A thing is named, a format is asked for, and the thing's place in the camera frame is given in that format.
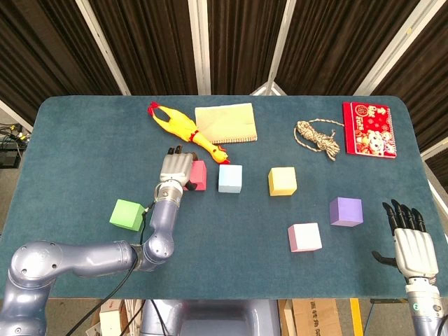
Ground yellow rubber chicken toy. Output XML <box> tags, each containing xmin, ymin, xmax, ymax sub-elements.
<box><xmin>147</xmin><ymin>101</ymin><xmax>231</xmax><ymax>165</ymax></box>

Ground teal felt table cloth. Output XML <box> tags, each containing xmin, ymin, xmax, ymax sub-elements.
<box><xmin>0</xmin><ymin>94</ymin><xmax>448</xmax><ymax>300</ymax></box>

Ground purple foam cube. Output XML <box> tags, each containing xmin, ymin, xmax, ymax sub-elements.
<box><xmin>329</xmin><ymin>197</ymin><xmax>364</xmax><ymax>228</ymax></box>

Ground yellow foam cube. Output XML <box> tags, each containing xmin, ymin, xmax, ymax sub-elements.
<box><xmin>267</xmin><ymin>167</ymin><xmax>298</xmax><ymax>197</ymax></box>

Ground light blue foam cube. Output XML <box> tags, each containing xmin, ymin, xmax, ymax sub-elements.
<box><xmin>218</xmin><ymin>164</ymin><xmax>244</xmax><ymax>194</ymax></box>

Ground yellow spiral notebook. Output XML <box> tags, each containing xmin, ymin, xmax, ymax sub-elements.
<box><xmin>194</xmin><ymin>102</ymin><xmax>258</xmax><ymax>145</ymax></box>

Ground tangled floor cables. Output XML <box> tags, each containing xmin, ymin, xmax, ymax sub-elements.
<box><xmin>0</xmin><ymin>122</ymin><xmax>33</xmax><ymax>152</ymax></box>

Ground white frame post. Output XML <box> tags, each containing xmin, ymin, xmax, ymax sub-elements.
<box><xmin>419</xmin><ymin>144</ymin><xmax>448</xmax><ymax>162</ymax></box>
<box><xmin>249</xmin><ymin>0</ymin><xmax>298</xmax><ymax>96</ymax></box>
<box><xmin>75</xmin><ymin>0</ymin><xmax>132</xmax><ymax>96</ymax></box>
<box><xmin>188</xmin><ymin>0</ymin><xmax>212</xmax><ymax>96</ymax></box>
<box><xmin>353</xmin><ymin>0</ymin><xmax>435</xmax><ymax>96</ymax></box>
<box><xmin>0</xmin><ymin>99</ymin><xmax>34</xmax><ymax>132</ymax></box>

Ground red festive spiral calendar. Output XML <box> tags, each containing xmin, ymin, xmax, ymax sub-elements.
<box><xmin>342</xmin><ymin>101</ymin><xmax>398</xmax><ymax>160</ymax></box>

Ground brown cardboard box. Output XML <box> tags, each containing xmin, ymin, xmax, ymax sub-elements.
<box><xmin>292</xmin><ymin>298</ymin><xmax>343</xmax><ymax>336</ymax></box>

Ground pink foam cube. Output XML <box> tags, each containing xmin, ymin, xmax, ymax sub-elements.
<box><xmin>287</xmin><ymin>222</ymin><xmax>323</xmax><ymax>253</ymax></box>

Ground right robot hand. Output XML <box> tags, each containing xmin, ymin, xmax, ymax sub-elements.
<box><xmin>372</xmin><ymin>199</ymin><xmax>440</xmax><ymax>280</ymax></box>

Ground dark brown curtain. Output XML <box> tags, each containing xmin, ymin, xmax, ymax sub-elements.
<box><xmin>87</xmin><ymin>0</ymin><xmax>199</xmax><ymax>96</ymax></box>
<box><xmin>206</xmin><ymin>0</ymin><xmax>288</xmax><ymax>96</ymax></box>
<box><xmin>0</xmin><ymin>0</ymin><xmax>122</xmax><ymax>118</ymax></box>
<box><xmin>276</xmin><ymin>0</ymin><xmax>421</xmax><ymax>96</ymax></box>
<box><xmin>370</xmin><ymin>0</ymin><xmax>448</xmax><ymax>151</ymax></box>

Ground black device box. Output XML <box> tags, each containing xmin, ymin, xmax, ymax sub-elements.
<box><xmin>0</xmin><ymin>150</ymin><xmax>21</xmax><ymax>169</ymax></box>

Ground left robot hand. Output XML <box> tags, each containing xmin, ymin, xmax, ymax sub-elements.
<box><xmin>159</xmin><ymin>145</ymin><xmax>197</xmax><ymax>192</ymax></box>

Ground coiled beige rope bundle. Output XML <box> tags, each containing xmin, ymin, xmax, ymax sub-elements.
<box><xmin>293</xmin><ymin>118</ymin><xmax>346</xmax><ymax>162</ymax></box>

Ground white cardboard box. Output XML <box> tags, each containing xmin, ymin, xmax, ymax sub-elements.
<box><xmin>99</xmin><ymin>299</ymin><xmax>127</xmax><ymax>336</ymax></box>

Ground red foam cube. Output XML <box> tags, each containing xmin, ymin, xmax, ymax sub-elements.
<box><xmin>182</xmin><ymin>160</ymin><xmax>207</xmax><ymax>192</ymax></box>

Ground green foam cube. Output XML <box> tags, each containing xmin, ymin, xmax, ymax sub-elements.
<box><xmin>108</xmin><ymin>199</ymin><xmax>146</xmax><ymax>232</ymax></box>

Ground light wooden board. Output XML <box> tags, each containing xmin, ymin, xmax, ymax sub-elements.
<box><xmin>278</xmin><ymin>299</ymin><xmax>297</xmax><ymax>336</ymax></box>

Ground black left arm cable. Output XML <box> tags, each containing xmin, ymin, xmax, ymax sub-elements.
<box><xmin>69</xmin><ymin>202</ymin><xmax>157</xmax><ymax>336</ymax></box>

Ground grey-blue robot torso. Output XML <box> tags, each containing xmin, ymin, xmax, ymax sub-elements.
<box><xmin>139</xmin><ymin>299</ymin><xmax>281</xmax><ymax>336</ymax></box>

